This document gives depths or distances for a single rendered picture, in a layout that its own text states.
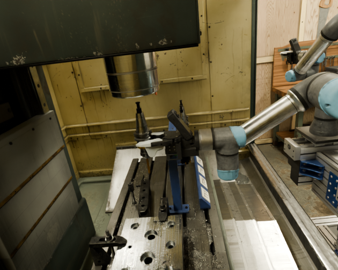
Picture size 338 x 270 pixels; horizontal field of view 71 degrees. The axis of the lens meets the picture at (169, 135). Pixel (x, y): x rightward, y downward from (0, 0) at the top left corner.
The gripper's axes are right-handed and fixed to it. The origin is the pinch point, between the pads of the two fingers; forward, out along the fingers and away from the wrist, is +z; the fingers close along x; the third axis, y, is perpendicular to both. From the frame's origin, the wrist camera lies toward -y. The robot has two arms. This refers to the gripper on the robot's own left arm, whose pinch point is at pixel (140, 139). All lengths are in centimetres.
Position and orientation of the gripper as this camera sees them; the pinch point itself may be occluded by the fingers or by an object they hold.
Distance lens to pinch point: 82.6
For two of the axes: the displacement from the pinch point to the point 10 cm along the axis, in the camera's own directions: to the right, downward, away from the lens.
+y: 1.1, 9.2, 3.7
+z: -9.9, 0.9, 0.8
